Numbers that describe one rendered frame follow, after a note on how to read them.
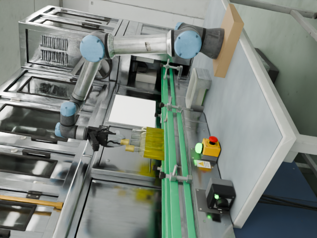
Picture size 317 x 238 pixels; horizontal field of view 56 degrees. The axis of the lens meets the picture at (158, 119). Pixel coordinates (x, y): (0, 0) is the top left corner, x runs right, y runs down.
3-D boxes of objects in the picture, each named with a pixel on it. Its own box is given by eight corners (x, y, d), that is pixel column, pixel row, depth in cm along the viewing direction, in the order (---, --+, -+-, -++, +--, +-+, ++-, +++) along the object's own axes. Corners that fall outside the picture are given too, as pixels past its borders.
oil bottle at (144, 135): (176, 144, 171) (139, 138, 170) (178, 136, 169) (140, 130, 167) (177, 150, 166) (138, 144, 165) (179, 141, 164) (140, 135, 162)
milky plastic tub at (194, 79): (198, 101, 192) (184, 99, 192) (207, 68, 181) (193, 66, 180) (201, 114, 177) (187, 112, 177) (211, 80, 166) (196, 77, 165)
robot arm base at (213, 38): (221, 26, 151) (203, 21, 150) (226, 31, 137) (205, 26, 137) (212, 55, 158) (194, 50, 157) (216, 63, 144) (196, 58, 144)
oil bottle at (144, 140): (177, 150, 167) (138, 145, 165) (179, 142, 164) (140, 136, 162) (177, 157, 162) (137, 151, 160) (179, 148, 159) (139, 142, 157)
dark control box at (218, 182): (226, 195, 115) (204, 192, 114) (232, 180, 111) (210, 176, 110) (230, 212, 108) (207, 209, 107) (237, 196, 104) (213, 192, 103)
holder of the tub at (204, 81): (196, 108, 195) (185, 106, 194) (207, 69, 181) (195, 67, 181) (199, 122, 180) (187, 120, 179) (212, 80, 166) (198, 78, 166)
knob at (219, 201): (226, 208, 107) (228, 215, 104) (213, 206, 107) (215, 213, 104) (229, 199, 105) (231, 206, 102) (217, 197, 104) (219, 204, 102)
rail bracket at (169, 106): (177, 122, 179) (156, 119, 178) (183, 97, 170) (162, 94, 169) (177, 125, 176) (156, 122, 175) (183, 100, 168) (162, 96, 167)
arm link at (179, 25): (202, 25, 150) (176, 18, 149) (204, 29, 138) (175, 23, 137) (196, 48, 155) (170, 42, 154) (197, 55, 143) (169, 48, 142)
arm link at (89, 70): (97, 22, 151) (67, 101, 172) (91, 26, 141) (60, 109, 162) (118, 33, 153) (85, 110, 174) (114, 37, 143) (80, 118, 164)
